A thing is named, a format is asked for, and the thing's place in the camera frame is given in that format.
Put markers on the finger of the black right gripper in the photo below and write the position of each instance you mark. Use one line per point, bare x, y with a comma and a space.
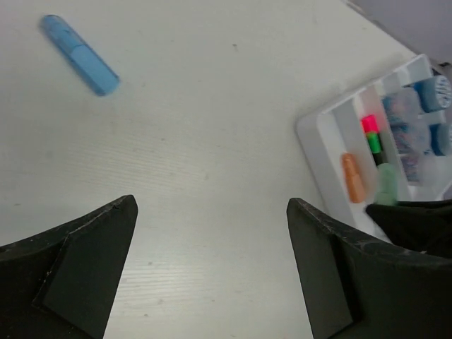
422, 226

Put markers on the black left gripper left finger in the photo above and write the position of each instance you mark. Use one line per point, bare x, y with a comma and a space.
61, 283

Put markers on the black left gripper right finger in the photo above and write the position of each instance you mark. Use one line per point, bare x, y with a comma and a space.
358, 286

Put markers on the clear jar dark clips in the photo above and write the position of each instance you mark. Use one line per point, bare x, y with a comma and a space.
412, 137

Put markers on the green cap black highlighter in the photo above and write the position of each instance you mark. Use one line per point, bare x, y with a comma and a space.
375, 147

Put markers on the pink cap black highlighter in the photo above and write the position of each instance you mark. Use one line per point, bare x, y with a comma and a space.
369, 124

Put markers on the clear jar of clips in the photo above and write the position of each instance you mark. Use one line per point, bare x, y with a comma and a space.
402, 107

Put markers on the blue-white labelled slime jar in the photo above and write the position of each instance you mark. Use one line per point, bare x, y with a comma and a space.
434, 93

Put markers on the white compartment tray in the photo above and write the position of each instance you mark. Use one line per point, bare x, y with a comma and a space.
335, 129

